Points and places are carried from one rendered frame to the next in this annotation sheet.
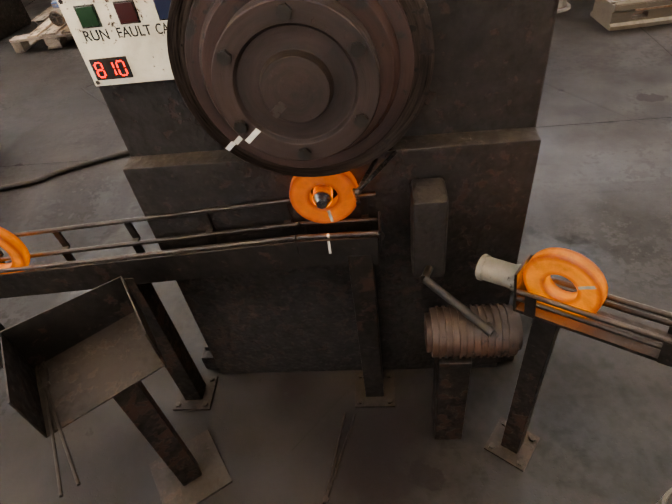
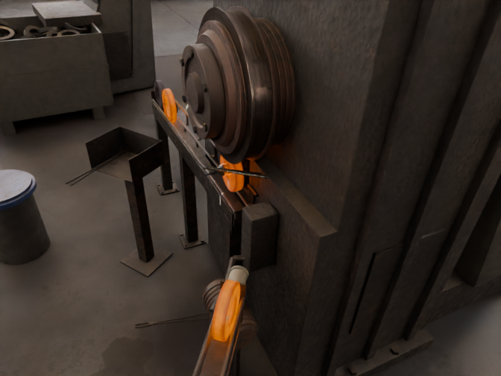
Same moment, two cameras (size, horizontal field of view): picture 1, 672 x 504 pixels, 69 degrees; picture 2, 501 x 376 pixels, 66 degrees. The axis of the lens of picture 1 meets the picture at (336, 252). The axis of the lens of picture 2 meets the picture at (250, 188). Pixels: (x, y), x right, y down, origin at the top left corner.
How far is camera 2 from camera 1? 104 cm
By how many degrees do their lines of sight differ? 43
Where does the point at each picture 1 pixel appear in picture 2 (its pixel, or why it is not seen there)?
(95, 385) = (118, 168)
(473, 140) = (298, 204)
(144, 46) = not seen: hidden behind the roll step
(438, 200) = (250, 215)
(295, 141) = (195, 121)
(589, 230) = not seen: outside the picture
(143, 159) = not seen: hidden behind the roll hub
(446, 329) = (212, 290)
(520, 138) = (314, 225)
